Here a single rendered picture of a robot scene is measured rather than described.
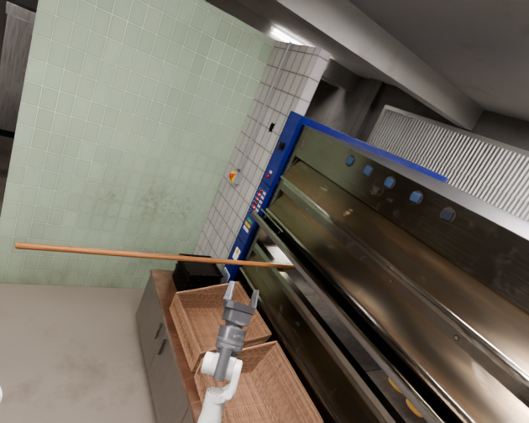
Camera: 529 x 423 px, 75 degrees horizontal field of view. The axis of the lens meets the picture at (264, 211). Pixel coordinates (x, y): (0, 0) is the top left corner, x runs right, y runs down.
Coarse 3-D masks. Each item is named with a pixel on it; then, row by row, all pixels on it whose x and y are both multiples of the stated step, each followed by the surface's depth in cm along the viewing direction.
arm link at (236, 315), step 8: (224, 304) 110; (232, 304) 110; (240, 304) 111; (224, 312) 112; (232, 312) 109; (240, 312) 111; (248, 312) 113; (224, 320) 111; (232, 320) 109; (240, 320) 111; (248, 320) 113; (224, 328) 108; (232, 328) 108; (240, 328) 110; (224, 336) 107; (232, 336) 107; (240, 336) 108
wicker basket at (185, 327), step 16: (208, 288) 251; (224, 288) 258; (240, 288) 258; (176, 304) 235; (192, 304) 251; (208, 304) 258; (176, 320) 231; (192, 320) 242; (208, 320) 249; (256, 320) 234; (192, 336) 208; (208, 336) 234; (256, 336) 229; (192, 352) 205; (192, 368) 202
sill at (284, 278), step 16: (272, 256) 247; (288, 288) 219; (304, 304) 205; (320, 320) 196; (336, 336) 188; (336, 352) 179; (352, 368) 169; (368, 384) 161; (384, 400) 156; (384, 416) 151; (400, 416) 151
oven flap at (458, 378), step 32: (288, 224) 227; (320, 256) 198; (352, 256) 184; (352, 288) 175; (384, 288) 165; (384, 320) 158; (416, 320) 148; (416, 352) 143; (448, 352) 135; (448, 384) 131; (480, 384) 124; (480, 416) 120; (512, 416) 115
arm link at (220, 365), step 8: (216, 344) 108; (224, 344) 106; (232, 344) 106; (240, 344) 108; (208, 352) 108; (216, 352) 108; (224, 352) 103; (232, 352) 106; (208, 360) 106; (216, 360) 106; (224, 360) 102; (232, 360) 106; (208, 368) 105; (216, 368) 102; (224, 368) 102; (232, 368) 105; (216, 376) 101; (224, 376) 102
